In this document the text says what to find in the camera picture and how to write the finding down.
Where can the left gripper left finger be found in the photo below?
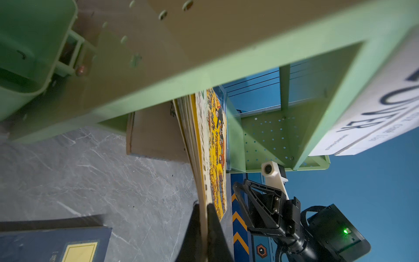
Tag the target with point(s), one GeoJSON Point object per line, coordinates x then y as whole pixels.
{"type": "Point", "coordinates": [192, 248]}

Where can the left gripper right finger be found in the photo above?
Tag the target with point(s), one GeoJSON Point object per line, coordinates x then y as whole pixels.
{"type": "Point", "coordinates": [217, 247]}

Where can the yellow Chinese history picture book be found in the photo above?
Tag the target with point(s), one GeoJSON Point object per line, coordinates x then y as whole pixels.
{"type": "Point", "coordinates": [202, 121]}

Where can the white LOVER book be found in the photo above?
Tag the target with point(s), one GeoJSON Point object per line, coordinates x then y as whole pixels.
{"type": "Point", "coordinates": [391, 95]}

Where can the white book brown bars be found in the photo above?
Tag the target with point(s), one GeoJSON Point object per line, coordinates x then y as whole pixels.
{"type": "Point", "coordinates": [385, 134]}

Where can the dark blue book left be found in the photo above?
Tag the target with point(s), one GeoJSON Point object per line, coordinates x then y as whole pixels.
{"type": "Point", "coordinates": [80, 239]}

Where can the green pen cup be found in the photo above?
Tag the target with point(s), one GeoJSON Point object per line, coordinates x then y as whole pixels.
{"type": "Point", "coordinates": [37, 41]}

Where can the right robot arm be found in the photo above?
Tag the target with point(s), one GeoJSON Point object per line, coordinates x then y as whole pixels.
{"type": "Point", "coordinates": [316, 234]}

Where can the light blue book underneath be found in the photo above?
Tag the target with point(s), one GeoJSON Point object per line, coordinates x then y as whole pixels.
{"type": "Point", "coordinates": [155, 133]}

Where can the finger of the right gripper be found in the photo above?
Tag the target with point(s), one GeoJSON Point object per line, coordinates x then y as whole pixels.
{"type": "Point", "coordinates": [261, 205]}

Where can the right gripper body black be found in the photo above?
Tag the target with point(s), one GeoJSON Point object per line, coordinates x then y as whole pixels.
{"type": "Point", "coordinates": [293, 240]}

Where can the green desktop shelf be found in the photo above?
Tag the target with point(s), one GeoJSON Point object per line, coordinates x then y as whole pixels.
{"type": "Point", "coordinates": [150, 52]}

